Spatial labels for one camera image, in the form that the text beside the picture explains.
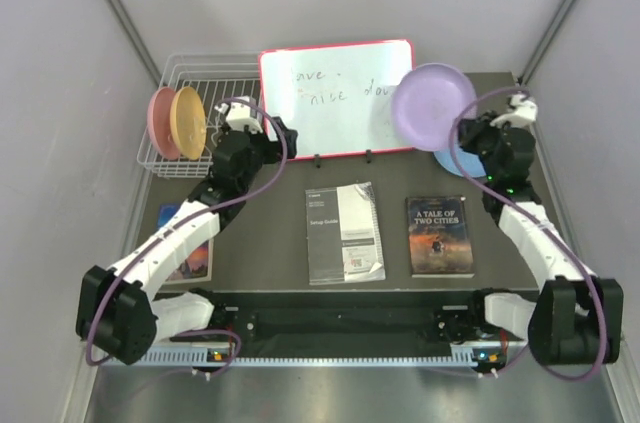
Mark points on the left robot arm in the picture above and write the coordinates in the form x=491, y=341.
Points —
x=118, y=310

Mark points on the pink plate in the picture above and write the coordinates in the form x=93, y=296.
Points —
x=158, y=123

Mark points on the grey slotted cable duct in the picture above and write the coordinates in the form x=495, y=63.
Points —
x=459, y=356

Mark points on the red framed whiteboard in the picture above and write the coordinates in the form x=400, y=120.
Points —
x=337, y=97

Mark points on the blue sunset cover book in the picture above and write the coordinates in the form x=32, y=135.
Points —
x=198, y=266

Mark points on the yellow plate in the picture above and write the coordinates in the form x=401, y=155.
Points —
x=188, y=123

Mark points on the purple plate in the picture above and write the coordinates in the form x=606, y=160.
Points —
x=426, y=102

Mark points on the Tale of Two Cities book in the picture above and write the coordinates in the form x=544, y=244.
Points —
x=439, y=237

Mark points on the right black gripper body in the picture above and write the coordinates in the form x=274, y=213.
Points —
x=489, y=141

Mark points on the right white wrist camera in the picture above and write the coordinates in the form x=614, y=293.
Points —
x=522, y=111

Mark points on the black white setup guide booklet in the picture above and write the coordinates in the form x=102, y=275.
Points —
x=343, y=235

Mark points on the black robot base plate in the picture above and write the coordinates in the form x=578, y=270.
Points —
x=350, y=323

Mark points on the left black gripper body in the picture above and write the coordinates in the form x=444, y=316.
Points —
x=263, y=152

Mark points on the white wire dish rack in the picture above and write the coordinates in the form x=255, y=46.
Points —
x=214, y=76

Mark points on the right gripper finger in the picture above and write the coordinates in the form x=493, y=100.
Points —
x=468, y=140
x=470, y=126

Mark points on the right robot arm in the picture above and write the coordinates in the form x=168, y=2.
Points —
x=577, y=316

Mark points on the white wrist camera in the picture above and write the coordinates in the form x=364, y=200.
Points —
x=522, y=111
x=239, y=116

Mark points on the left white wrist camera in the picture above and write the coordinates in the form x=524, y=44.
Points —
x=239, y=116

